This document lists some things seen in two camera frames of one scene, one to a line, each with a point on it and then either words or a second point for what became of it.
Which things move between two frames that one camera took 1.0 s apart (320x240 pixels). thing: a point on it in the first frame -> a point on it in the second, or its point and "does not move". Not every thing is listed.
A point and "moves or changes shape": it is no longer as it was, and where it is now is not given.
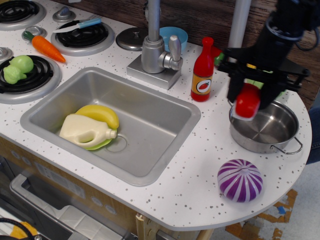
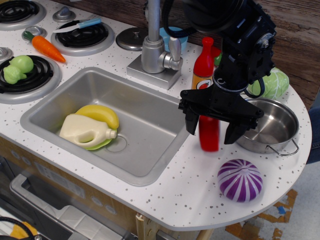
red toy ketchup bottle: [202, 72] does not move
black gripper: [262, 63] -> [233, 106]
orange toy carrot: [44, 47] does not move
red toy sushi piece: [247, 102] moves or changes shape
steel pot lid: [132, 38] does not move
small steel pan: [275, 126] does not move
